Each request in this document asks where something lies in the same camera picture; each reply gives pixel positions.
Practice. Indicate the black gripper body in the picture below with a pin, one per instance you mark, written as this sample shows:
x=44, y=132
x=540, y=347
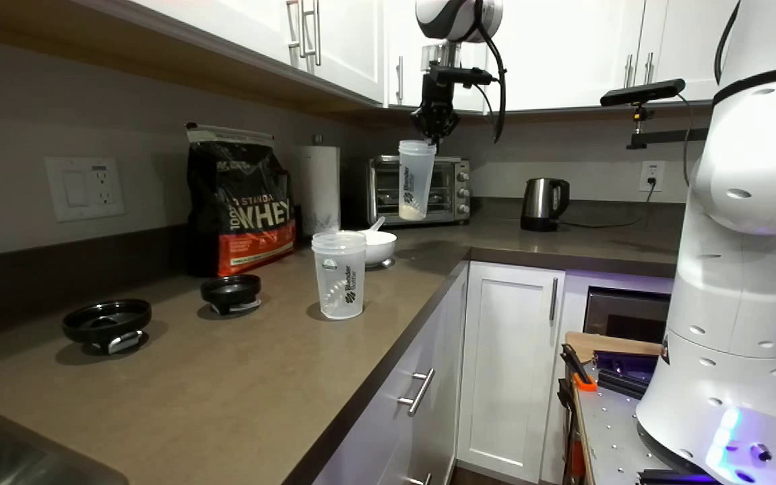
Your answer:
x=436, y=98

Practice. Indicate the tall translucent plastic cup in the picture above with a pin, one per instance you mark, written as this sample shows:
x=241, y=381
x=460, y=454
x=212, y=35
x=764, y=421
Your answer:
x=416, y=183

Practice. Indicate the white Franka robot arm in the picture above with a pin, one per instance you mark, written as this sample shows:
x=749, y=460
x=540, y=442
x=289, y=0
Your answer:
x=746, y=198

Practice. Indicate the short translucent plastic cup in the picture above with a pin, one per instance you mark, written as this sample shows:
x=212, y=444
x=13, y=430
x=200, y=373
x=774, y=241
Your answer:
x=339, y=279

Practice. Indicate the silver toaster oven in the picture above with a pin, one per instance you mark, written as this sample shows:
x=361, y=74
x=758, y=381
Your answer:
x=450, y=188

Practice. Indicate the white spoon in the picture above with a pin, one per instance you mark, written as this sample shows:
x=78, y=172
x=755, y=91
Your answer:
x=374, y=225

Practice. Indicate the white paper towel roll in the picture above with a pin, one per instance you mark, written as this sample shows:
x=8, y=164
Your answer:
x=322, y=188

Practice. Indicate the stainless electric kettle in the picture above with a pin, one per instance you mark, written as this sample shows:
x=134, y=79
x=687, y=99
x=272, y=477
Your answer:
x=543, y=203

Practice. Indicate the white ceramic bowl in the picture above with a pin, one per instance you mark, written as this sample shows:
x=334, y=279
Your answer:
x=381, y=245

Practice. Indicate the black red whey protein bag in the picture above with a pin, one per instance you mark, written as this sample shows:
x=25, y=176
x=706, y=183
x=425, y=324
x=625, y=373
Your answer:
x=241, y=211

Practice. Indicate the small white power outlet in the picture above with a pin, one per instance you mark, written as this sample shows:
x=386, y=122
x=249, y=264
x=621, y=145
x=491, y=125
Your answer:
x=652, y=172

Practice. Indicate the white base cabinet door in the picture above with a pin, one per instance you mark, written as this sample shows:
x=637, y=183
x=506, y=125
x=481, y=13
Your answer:
x=510, y=366

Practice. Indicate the small black dish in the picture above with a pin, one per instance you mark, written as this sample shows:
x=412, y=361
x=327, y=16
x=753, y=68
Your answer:
x=229, y=291

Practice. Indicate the black built-in appliance front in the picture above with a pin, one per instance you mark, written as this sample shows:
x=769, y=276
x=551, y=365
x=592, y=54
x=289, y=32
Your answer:
x=625, y=314

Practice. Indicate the brown wooden board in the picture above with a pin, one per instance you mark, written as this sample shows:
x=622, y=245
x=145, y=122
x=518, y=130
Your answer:
x=613, y=343

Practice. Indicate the black orange bar clamp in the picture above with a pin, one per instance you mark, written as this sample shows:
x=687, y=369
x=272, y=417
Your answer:
x=576, y=369

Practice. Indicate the grey base cabinet with drawers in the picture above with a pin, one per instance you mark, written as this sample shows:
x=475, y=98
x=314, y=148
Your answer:
x=389, y=421

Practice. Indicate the perforated robot mounting table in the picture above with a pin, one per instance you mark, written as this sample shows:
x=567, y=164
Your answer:
x=621, y=440

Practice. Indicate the black bowl left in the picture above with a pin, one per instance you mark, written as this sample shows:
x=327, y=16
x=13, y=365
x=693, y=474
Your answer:
x=105, y=324

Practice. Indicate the stainless steel sink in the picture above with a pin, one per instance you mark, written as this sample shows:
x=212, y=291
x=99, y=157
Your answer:
x=1, y=448

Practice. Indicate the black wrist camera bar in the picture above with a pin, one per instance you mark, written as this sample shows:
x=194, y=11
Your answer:
x=470, y=75

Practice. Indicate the white upper wall cabinet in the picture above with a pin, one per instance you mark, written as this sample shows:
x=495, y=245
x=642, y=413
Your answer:
x=254, y=35
x=567, y=50

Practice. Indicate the black stereo camera on stand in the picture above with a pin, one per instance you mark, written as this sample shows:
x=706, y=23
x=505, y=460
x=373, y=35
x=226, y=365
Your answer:
x=645, y=91

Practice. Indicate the white wall outlet plate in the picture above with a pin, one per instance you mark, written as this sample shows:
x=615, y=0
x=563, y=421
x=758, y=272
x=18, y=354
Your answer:
x=82, y=186

